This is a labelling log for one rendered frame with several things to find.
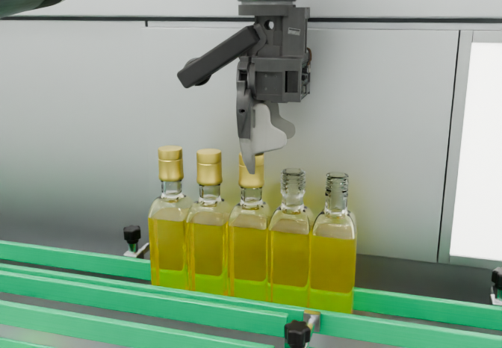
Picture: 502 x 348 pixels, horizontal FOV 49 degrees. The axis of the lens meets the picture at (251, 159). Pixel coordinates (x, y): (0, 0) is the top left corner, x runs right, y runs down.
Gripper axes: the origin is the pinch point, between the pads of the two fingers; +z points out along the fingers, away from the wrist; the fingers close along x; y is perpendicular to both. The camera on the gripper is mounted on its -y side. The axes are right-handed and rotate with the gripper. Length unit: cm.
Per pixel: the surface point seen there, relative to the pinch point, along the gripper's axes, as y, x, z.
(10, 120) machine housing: -50, 15, 0
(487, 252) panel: 32.5, 11.7, 14.9
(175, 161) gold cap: -10.3, -1.3, 0.7
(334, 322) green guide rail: 12.4, -4.6, 19.9
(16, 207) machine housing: -51, 15, 17
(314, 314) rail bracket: 9.9, -5.5, 18.6
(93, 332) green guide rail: -17.2, -13.8, 20.6
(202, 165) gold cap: -6.1, -2.1, 0.7
